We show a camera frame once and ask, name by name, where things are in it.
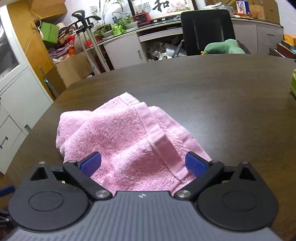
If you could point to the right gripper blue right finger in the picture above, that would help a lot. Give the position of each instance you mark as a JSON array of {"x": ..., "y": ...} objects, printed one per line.
[{"x": 206, "y": 174}]

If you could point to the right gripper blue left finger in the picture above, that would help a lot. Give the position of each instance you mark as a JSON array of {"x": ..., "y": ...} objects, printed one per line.
[{"x": 80, "y": 173}]

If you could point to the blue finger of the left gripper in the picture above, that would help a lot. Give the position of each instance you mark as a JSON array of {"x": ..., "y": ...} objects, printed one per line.
[{"x": 7, "y": 190}]

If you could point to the pink terry towel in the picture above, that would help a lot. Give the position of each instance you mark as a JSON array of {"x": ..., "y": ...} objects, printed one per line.
[{"x": 142, "y": 148}]

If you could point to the large brown cardboard box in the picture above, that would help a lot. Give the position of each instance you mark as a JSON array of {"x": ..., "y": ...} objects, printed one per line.
[{"x": 74, "y": 69}]

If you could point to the green tissue box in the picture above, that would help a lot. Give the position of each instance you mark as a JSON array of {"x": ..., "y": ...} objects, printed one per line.
[{"x": 293, "y": 83}]

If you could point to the green plush cushion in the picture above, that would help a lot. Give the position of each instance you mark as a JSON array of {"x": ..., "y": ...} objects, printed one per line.
[{"x": 229, "y": 46}]

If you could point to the green cardboard box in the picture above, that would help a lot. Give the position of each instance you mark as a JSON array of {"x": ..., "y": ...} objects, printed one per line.
[{"x": 50, "y": 33}]

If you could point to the black office chair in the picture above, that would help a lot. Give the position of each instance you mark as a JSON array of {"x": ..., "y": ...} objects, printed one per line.
[{"x": 203, "y": 27}]

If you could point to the golf clubs bundle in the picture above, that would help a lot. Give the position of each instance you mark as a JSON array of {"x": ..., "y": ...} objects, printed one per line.
[{"x": 84, "y": 25}]

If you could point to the potted green plants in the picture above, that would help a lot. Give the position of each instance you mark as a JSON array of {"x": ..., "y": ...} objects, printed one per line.
[{"x": 115, "y": 18}]

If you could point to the red blender base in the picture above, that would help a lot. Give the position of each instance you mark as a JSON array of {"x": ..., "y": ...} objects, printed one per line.
[{"x": 142, "y": 18}]

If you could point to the framed calligraphy picture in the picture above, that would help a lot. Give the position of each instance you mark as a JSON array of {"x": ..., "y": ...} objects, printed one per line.
[{"x": 161, "y": 8}]

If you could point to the stacked cardboard boxes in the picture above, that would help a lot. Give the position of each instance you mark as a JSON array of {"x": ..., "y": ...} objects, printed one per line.
[{"x": 264, "y": 10}]

